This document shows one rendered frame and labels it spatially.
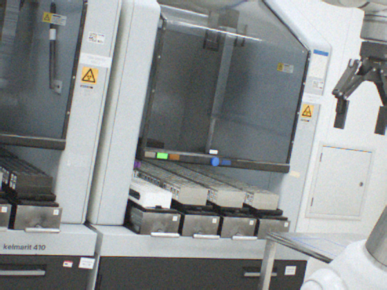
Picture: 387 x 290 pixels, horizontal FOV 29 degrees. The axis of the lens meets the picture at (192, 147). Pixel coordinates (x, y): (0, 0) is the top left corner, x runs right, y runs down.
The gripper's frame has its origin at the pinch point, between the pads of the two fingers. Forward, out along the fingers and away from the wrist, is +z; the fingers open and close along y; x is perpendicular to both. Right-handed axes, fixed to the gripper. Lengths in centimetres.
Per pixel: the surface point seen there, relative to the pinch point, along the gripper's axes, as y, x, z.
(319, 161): 160, 186, 31
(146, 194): -15, 70, 34
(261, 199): 34, 74, 34
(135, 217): -17, 70, 42
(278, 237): 15, 39, 38
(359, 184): 194, 186, 42
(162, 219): -10, 66, 41
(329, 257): 16.7, 18.2, 38.1
